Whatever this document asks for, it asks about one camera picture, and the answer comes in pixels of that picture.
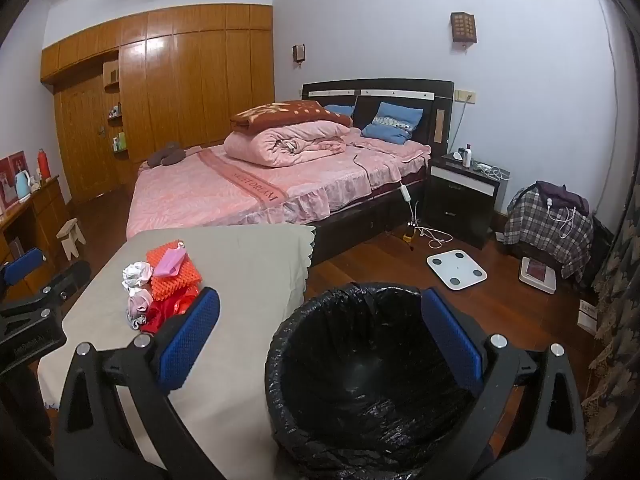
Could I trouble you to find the white floor cables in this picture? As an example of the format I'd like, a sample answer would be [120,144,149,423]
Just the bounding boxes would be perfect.
[407,200,453,248]

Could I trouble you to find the purple garment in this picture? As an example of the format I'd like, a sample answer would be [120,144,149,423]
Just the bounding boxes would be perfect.
[535,180,591,216]

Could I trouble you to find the blue pillow with lace band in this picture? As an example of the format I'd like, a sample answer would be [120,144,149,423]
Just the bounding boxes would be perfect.
[361,102,425,146]

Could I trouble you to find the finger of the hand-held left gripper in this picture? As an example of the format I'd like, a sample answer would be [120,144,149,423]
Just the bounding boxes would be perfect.
[20,260,92,313]
[0,247,46,307]

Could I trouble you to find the large wooden wall lamp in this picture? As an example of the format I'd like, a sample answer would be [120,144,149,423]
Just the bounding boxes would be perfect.
[450,11,478,51]

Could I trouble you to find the white scale with red panel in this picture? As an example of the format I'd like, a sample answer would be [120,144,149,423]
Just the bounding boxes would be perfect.
[518,256,558,295]

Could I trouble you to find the dark floral curtain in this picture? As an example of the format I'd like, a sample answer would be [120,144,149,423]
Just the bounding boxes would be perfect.
[585,160,640,461]

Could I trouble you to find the small wooden stool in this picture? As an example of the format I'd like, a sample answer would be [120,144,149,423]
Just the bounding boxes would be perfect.
[56,218,86,261]

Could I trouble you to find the red photo frame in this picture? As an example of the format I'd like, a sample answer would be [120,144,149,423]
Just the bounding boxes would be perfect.
[0,151,28,211]

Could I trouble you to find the plaid cloth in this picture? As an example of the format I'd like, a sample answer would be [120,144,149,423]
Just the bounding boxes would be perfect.
[502,185,596,281]

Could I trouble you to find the black and white nightstand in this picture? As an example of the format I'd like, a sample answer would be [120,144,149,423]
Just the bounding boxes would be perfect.
[424,152,511,251]

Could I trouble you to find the wooden wardrobe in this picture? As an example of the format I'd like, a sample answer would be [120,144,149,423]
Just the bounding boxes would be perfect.
[40,2,276,203]

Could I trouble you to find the wooden desk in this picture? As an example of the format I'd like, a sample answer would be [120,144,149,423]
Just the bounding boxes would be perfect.
[0,175,71,301]

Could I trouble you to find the white charger cable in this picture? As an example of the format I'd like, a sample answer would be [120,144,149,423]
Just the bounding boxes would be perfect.
[545,199,576,238]

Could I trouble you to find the cream cloth-covered table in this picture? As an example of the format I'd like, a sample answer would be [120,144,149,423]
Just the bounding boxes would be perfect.
[37,225,317,480]

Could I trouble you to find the red plastic bag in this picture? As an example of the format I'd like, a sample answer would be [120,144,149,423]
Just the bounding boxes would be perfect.
[140,285,201,336]

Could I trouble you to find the orange foam net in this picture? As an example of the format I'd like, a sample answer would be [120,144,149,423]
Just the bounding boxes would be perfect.
[146,246,203,302]

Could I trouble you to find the white box with label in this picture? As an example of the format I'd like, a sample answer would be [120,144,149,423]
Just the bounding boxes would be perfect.
[577,299,598,336]

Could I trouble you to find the white bathroom scale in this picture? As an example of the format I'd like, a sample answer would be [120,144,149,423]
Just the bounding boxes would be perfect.
[426,252,488,291]

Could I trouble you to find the folded pink quilt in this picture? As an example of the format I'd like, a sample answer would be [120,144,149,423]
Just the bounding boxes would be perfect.
[223,120,353,167]

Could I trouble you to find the dark wooden bed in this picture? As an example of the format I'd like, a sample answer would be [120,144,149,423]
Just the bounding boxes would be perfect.
[126,79,456,267]

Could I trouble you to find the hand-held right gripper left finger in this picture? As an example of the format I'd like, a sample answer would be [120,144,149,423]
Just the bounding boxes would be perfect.
[54,286,236,480]

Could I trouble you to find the trash bin with black bag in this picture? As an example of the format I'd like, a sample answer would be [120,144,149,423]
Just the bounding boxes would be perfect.
[265,282,501,476]

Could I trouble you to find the pink wrapper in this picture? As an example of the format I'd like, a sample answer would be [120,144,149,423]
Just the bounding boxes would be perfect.
[152,242,187,278]

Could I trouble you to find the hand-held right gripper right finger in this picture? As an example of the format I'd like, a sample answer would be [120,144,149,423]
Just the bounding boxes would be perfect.
[420,287,588,480]

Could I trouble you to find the brown floral blanket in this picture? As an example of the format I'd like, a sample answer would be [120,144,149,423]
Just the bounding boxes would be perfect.
[230,100,353,136]

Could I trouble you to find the pink bedsheet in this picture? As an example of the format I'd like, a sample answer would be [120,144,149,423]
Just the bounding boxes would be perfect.
[126,127,432,241]

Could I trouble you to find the white tissue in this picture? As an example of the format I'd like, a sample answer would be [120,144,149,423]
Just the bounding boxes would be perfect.
[122,261,155,291]

